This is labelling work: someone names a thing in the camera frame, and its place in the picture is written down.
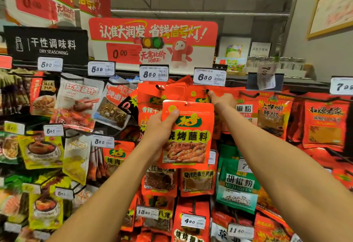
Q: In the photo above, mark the person's right hand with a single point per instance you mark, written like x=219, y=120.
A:
x=223, y=106

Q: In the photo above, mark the person's left hand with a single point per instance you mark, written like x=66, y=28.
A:
x=157, y=131

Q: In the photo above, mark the person's left forearm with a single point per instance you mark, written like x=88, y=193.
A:
x=105, y=200

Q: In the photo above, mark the person's right forearm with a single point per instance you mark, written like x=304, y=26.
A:
x=287, y=184

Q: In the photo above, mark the distant shelf goods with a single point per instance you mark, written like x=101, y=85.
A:
x=281, y=64

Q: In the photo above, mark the clear packet with red label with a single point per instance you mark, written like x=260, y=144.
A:
x=110, y=112

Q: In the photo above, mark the white picture poster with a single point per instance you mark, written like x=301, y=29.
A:
x=234, y=52

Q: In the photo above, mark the hanging display of seasoning packets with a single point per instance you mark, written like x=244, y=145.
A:
x=154, y=73

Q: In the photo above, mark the small white sign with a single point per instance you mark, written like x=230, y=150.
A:
x=260, y=49

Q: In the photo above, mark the green white-label packet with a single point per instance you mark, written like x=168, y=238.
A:
x=237, y=187

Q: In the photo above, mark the pale white packet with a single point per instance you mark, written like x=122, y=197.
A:
x=77, y=159

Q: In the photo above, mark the white red-print sauce packet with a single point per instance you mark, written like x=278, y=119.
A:
x=74, y=104

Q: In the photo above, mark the red white promotion sign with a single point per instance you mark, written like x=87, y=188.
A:
x=154, y=30

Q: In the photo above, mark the rows of hanging red packets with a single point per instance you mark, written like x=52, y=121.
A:
x=325, y=123

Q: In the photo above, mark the yellow green packet bowl picture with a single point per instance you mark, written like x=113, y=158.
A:
x=41, y=151

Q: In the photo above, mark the red packet with dish picture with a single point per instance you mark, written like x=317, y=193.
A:
x=43, y=101

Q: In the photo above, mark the black category sign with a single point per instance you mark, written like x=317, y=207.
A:
x=47, y=43

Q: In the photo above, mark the assorted green brown packets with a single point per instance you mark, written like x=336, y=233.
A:
x=14, y=93

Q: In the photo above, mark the red price tag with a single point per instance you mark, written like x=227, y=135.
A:
x=5, y=61

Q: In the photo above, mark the metal ceiling rail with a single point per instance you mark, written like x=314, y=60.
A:
x=198, y=13

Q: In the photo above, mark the framed wall poster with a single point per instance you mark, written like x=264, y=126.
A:
x=333, y=2

